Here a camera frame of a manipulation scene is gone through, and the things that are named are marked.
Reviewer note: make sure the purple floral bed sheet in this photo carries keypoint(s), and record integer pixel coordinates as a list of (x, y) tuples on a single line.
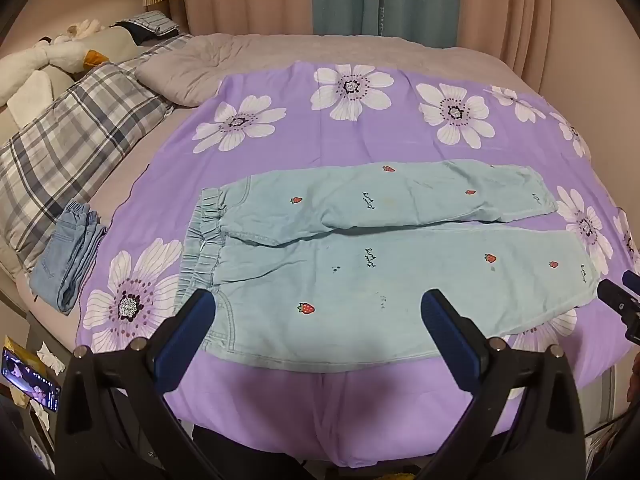
[(350, 140)]

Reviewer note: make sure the white crumpled tissue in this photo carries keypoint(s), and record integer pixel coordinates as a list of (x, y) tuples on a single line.
[(50, 360)]

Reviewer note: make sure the bed with beige sheet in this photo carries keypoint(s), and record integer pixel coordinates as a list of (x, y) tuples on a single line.
[(127, 170)]

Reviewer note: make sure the light blue strawberry pants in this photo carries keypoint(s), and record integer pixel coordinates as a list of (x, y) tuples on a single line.
[(350, 280)]

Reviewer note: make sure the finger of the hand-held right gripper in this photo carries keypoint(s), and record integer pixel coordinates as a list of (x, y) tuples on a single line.
[(632, 279), (614, 296)]

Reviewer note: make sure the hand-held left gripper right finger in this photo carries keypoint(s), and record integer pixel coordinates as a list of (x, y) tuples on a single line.
[(450, 342)]

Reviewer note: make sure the grey quilted blanket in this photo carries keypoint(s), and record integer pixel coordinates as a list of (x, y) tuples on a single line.
[(200, 65)]

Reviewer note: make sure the striped folded cloth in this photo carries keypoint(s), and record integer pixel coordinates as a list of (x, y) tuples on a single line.
[(150, 22)]

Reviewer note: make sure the plaid pillow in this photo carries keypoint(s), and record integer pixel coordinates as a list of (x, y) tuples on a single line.
[(65, 155)]

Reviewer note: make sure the white plush goose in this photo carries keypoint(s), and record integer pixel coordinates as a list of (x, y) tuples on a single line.
[(55, 55)]

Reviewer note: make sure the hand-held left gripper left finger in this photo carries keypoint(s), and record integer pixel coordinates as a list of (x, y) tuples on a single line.
[(184, 342)]

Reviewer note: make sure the folded blue jeans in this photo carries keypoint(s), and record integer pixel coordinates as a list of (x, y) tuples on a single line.
[(65, 255)]

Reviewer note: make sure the smartphone with lit screen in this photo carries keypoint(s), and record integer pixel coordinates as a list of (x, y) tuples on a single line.
[(30, 380)]

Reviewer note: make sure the small beige plush toy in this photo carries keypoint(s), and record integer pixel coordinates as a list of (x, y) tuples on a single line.
[(82, 27)]

